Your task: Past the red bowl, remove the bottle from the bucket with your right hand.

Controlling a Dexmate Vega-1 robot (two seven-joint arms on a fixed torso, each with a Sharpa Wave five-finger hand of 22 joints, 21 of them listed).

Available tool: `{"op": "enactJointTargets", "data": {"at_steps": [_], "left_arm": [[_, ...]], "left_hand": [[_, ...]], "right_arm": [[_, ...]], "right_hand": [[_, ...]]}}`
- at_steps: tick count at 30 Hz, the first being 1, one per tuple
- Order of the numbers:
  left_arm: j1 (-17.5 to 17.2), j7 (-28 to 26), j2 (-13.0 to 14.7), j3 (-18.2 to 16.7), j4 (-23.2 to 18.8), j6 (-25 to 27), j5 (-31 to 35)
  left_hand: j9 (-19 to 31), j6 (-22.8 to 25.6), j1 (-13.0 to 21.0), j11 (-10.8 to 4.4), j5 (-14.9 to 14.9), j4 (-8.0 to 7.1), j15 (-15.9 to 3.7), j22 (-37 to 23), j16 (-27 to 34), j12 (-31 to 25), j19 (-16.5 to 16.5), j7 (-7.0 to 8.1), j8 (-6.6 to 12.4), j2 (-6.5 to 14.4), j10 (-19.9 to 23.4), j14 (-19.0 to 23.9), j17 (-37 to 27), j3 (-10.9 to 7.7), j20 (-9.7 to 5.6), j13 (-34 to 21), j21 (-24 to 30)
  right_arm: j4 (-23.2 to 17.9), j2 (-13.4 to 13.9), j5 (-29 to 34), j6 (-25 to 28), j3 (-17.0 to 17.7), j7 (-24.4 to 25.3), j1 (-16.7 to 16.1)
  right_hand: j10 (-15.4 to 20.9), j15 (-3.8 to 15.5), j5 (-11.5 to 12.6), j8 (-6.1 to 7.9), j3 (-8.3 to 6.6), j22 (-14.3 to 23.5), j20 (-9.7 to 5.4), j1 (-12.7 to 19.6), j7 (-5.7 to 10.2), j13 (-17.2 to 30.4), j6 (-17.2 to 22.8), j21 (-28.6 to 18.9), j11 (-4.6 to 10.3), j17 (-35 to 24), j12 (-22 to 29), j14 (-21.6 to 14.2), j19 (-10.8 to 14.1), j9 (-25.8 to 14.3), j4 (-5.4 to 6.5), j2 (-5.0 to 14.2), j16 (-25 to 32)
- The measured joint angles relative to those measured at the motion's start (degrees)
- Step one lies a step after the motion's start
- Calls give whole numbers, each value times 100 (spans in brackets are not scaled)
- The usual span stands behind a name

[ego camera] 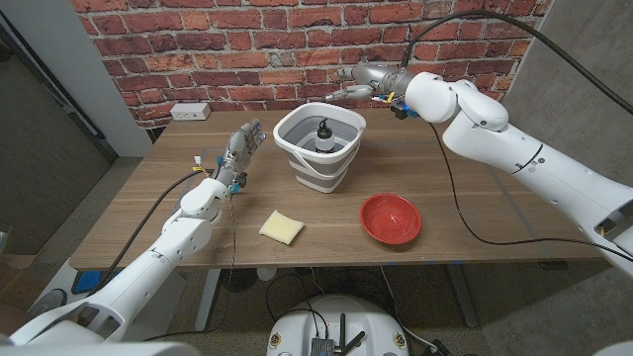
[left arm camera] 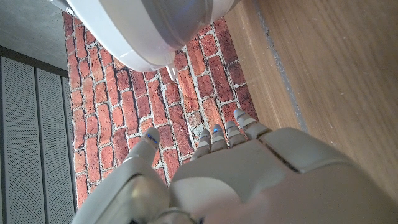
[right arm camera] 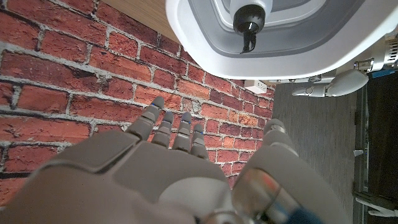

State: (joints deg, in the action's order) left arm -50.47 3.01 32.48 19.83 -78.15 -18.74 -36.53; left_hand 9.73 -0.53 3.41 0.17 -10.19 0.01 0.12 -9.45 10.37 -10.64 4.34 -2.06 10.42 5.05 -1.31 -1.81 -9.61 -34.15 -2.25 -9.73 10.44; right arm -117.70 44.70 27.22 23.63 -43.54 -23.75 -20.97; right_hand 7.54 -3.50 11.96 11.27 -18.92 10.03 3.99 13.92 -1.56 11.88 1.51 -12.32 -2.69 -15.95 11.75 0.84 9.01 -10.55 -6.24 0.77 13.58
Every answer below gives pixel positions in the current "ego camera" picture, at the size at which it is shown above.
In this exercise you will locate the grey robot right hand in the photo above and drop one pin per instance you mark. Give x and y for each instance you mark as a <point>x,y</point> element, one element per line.
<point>376,76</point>

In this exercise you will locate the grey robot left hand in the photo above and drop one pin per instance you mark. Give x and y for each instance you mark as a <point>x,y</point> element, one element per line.
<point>240,148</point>

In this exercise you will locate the white bottle with black cap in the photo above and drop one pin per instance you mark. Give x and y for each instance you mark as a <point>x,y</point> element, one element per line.
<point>324,141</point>

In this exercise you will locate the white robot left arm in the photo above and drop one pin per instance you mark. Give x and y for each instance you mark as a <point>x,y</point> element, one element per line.
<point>143,272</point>

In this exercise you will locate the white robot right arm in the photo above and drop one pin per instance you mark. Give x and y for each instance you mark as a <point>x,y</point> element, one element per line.
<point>544,168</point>

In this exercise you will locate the white grey collapsible bucket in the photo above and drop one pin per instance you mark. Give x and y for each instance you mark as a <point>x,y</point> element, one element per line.
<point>321,175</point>

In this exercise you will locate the red bowl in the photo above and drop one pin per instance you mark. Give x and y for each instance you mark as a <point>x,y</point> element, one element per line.
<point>390,220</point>

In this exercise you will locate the white power outlet strip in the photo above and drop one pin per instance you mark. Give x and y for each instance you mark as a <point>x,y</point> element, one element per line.
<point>190,112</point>

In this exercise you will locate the yellow sponge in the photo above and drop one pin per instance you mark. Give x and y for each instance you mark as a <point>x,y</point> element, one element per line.
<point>282,227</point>

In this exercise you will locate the red brick print backdrop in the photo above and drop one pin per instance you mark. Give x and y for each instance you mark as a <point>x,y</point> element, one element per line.
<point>247,49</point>

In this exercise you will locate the white table leg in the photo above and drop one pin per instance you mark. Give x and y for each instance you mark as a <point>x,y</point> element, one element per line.
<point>207,296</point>

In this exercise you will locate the white robot torso base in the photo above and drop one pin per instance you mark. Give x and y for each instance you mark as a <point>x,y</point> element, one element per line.
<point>297,321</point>

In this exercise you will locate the blue floor object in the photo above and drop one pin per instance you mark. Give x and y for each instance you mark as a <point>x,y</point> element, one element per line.
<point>89,282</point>

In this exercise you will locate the grey device on torso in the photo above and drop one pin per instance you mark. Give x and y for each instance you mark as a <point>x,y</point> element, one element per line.
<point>321,347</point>

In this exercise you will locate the black antennas on torso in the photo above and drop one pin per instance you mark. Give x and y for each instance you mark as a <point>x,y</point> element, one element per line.
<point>352,342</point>

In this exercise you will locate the grey table leg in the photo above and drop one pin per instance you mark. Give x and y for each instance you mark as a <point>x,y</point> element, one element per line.
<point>465,301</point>

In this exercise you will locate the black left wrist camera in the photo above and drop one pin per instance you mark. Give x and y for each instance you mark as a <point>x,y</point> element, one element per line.
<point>242,179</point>

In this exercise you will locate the dark grey wall panel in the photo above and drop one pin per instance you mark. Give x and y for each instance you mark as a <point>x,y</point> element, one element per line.
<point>44,163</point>

